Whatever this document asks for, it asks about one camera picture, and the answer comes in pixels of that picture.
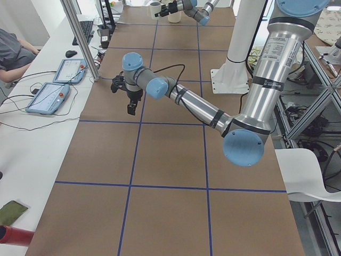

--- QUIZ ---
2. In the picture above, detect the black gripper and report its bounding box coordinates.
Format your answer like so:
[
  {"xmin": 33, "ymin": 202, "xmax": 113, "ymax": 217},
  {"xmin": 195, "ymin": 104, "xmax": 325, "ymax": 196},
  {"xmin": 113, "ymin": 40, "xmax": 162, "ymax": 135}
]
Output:
[
  {"xmin": 126, "ymin": 90, "xmax": 143, "ymax": 115},
  {"xmin": 159, "ymin": 3, "xmax": 176, "ymax": 17}
]

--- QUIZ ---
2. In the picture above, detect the white ribbed mug grey inside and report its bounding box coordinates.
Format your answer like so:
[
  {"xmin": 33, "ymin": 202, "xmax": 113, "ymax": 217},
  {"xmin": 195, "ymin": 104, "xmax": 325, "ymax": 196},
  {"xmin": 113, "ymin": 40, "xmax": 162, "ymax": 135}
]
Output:
[{"xmin": 148, "ymin": 2, "xmax": 162, "ymax": 20}]

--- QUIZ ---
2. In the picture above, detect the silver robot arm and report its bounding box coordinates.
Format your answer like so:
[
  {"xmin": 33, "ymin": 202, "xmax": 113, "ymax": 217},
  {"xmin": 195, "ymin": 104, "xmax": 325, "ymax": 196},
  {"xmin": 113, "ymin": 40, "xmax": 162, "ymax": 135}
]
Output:
[
  {"xmin": 152, "ymin": 0, "xmax": 219, "ymax": 26},
  {"xmin": 122, "ymin": 1, "xmax": 327, "ymax": 166}
]

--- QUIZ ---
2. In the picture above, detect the cream oval bin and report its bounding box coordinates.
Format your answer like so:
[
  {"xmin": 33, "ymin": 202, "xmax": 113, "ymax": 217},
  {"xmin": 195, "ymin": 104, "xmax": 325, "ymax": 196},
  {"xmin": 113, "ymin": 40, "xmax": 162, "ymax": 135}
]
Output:
[{"xmin": 168, "ymin": 12, "xmax": 182, "ymax": 23}]

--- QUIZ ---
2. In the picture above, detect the blue teach pendant far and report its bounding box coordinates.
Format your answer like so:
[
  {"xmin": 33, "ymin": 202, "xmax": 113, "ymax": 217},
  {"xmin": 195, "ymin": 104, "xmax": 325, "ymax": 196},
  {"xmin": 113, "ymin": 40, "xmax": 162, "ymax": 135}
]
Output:
[{"xmin": 53, "ymin": 58, "xmax": 87, "ymax": 84}]

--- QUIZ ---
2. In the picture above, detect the blue teach pendant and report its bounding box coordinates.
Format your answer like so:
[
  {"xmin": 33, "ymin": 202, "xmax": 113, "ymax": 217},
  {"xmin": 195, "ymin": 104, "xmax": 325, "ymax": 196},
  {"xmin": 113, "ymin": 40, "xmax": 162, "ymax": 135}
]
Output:
[
  {"xmin": 25, "ymin": 83, "xmax": 70, "ymax": 115},
  {"xmin": 53, "ymin": 58, "xmax": 87, "ymax": 84}
]

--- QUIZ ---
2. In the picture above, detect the black power adapter box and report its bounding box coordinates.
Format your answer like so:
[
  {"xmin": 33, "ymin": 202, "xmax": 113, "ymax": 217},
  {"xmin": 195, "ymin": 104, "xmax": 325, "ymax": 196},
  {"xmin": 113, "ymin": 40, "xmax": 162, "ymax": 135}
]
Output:
[{"xmin": 97, "ymin": 29, "xmax": 111, "ymax": 49}]

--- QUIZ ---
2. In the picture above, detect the blue teach pendant near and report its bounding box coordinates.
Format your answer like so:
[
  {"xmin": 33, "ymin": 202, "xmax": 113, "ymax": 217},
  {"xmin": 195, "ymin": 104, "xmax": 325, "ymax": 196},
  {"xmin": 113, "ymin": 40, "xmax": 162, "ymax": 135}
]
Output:
[{"xmin": 25, "ymin": 83, "xmax": 70, "ymax": 115}]

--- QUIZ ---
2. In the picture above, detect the black computer mouse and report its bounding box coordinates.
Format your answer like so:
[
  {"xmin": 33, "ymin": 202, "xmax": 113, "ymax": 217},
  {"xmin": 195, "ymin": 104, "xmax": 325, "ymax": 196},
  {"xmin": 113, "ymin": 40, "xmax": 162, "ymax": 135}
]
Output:
[{"xmin": 65, "ymin": 50, "xmax": 77, "ymax": 58}]

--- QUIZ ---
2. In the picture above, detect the black keyboard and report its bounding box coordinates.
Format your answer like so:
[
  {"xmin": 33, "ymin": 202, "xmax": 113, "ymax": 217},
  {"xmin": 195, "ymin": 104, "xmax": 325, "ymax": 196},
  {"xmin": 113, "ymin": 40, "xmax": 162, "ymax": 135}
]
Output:
[{"xmin": 79, "ymin": 20, "xmax": 93, "ymax": 44}]

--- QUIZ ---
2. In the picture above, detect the person in grey shirt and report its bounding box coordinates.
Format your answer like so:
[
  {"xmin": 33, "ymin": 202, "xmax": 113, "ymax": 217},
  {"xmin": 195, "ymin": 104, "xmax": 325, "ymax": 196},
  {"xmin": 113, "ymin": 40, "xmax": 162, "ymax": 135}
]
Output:
[{"xmin": 1, "ymin": 29, "xmax": 39, "ymax": 83}]

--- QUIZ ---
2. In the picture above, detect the green bean bag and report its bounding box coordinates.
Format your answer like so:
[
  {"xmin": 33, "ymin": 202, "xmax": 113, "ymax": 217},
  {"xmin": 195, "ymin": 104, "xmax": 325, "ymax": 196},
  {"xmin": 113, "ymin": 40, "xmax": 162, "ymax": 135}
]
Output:
[{"xmin": 1, "ymin": 201, "xmax": 28, "ymax": 226}]

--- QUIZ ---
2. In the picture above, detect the red cylinder bottle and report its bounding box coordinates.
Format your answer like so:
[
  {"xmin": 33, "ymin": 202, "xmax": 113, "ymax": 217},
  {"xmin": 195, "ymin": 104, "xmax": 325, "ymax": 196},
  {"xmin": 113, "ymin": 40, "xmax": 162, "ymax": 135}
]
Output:
[{"xmin": 1, "ymin": 225, "xmax": 34, "ymax": 247}]

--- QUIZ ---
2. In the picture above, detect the white plastic chair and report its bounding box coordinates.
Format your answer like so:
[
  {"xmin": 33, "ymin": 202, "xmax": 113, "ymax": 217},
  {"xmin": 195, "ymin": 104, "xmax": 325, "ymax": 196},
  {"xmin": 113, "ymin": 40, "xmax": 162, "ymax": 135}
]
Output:
[{"xmin": 275, "ymin": 148, "xmax": 340, "ymax": 203}]

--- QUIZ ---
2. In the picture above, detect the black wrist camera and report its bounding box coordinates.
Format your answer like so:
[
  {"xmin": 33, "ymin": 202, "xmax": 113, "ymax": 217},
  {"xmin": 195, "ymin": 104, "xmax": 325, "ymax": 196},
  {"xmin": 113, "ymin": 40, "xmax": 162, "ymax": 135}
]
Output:
[{"xmin": 110, "ymin": 75, "xmax": 126, "ymax": 93}]

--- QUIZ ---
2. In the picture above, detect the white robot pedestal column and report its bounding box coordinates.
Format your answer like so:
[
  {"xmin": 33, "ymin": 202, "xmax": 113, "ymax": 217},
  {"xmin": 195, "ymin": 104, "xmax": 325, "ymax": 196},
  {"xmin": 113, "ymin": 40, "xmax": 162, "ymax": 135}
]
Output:
[{"xmin": 210, "ymin": 0, "xmax": 267, "ymax": 94}]

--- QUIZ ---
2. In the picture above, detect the aluminium frame post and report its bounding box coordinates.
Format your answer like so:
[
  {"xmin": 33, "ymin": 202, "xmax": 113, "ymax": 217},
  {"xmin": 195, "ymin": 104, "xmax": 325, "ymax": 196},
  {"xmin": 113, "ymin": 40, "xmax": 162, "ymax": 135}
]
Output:
[{"xmin": 60, "ymin": 0, "xmax": 99, "ymax": 82}]

